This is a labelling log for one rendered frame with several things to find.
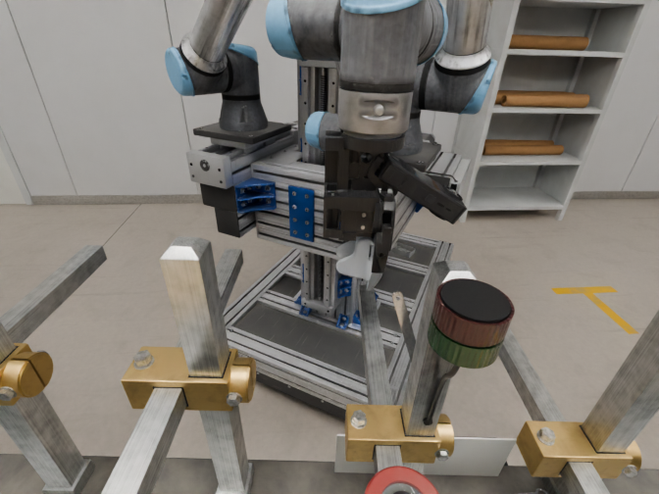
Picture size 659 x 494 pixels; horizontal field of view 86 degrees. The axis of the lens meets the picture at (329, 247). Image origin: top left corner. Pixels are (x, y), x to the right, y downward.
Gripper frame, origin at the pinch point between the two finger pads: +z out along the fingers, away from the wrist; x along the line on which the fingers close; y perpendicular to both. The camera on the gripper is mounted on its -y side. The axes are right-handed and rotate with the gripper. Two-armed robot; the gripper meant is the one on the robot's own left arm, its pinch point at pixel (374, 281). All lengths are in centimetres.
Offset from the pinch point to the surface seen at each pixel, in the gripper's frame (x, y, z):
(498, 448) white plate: 9.7, -19.5, 22.7
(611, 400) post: 11.4, -28.8, 8.6
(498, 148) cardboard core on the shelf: -239, -125, 43
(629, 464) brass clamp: 14.1, -33.3, 17.7
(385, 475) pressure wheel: 20.2, -0.1, 9.8
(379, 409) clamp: 10.1, -0.9, 13.5
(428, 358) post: 13.6, -4.2, -0.3
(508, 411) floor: -50, -69, 101
